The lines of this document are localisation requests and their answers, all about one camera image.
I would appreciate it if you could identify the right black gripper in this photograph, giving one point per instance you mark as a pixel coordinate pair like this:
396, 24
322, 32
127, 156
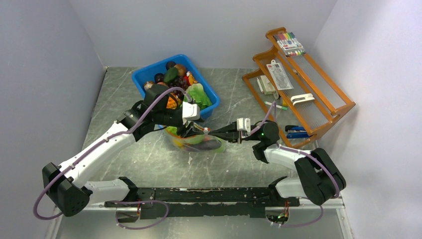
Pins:
229, 133

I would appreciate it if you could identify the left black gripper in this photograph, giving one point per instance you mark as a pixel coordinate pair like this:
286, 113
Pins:
190, 130

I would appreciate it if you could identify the green toy cabbage front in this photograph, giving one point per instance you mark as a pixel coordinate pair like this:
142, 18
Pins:
172, 130

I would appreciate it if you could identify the yellow toy mango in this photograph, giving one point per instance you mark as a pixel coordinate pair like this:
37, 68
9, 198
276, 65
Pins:
178, 142

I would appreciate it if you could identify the clear zip top bag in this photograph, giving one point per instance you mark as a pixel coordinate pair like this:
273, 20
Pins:
190, 141

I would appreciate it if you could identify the purple toy eggplant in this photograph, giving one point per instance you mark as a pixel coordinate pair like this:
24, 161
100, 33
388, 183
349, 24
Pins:
211, 144

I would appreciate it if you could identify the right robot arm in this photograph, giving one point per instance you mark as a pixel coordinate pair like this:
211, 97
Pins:
318, 178

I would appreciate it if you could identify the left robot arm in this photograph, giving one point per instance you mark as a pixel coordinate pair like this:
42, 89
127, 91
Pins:
129, 128

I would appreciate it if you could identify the orange textured toy fruit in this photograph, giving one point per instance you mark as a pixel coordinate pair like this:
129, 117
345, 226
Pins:
173, 102

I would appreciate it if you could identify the green toy lettuce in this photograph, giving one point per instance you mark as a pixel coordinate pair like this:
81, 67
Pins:
197, 93

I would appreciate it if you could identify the dark toy grapes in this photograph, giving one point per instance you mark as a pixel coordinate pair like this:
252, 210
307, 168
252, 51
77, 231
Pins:
180, 82

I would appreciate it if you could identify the red toy pepper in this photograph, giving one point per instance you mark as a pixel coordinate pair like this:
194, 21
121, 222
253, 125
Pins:
186, 79

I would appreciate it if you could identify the green capped marker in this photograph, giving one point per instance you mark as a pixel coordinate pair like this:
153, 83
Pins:
277, 106

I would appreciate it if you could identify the white box on shelf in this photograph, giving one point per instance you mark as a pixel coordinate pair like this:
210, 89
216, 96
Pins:
265, 85

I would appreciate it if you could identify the white toy garlic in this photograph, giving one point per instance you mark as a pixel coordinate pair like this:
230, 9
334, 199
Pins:
148, 85

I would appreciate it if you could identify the dark green toy avocado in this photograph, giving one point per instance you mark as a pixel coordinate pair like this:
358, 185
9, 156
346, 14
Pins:
170, 75

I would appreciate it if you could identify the blue stapler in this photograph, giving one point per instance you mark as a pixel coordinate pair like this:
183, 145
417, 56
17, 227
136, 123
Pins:
295, 131

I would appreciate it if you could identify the dark purple round fruit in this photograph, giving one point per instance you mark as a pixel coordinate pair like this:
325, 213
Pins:
170, 64

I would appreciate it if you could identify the blue plastic bin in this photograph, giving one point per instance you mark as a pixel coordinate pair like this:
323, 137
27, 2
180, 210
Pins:
147, 73

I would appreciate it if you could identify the white stapler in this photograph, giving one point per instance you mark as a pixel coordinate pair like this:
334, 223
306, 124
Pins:
302, 99

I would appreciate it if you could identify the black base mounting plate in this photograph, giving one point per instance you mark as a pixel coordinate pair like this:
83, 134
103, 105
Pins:
153, 203

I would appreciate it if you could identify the wooden rack shelf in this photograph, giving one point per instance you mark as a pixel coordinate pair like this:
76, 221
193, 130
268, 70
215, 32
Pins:
317, 117

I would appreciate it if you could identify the packaged item on shelf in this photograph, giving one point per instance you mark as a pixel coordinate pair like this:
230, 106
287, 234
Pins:
279, 76

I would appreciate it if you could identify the coloured marker pen pack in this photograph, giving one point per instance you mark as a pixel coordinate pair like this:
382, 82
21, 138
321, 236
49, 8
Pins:
289, 44

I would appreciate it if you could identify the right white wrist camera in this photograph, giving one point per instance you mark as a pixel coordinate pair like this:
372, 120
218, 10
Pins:
243, 124

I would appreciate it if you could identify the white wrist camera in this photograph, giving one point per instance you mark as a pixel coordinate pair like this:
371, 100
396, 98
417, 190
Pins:
190, 112
243, 124

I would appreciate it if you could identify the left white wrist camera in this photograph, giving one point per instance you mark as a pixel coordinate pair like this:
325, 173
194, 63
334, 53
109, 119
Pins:
190, 112

